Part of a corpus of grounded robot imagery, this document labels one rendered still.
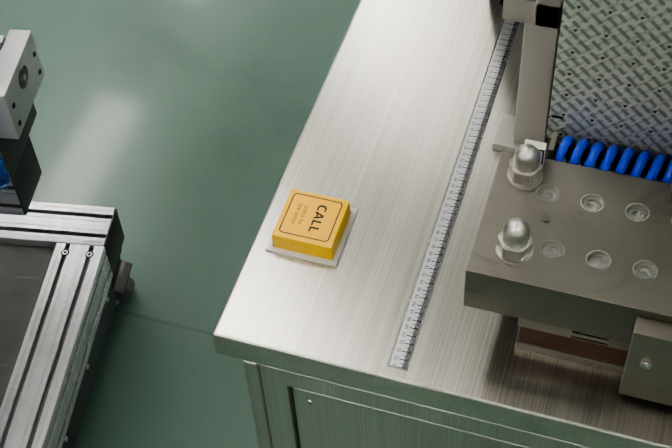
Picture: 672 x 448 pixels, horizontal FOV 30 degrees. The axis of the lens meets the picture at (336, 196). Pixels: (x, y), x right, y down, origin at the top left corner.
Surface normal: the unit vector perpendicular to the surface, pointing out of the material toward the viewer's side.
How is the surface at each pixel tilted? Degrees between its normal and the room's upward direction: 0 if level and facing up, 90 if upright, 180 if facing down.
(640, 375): 90
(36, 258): 0
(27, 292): 0
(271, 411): 90
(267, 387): 90
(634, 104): 90
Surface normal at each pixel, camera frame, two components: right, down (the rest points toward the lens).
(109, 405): -0.04, -0.63
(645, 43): -0.30, 0.74
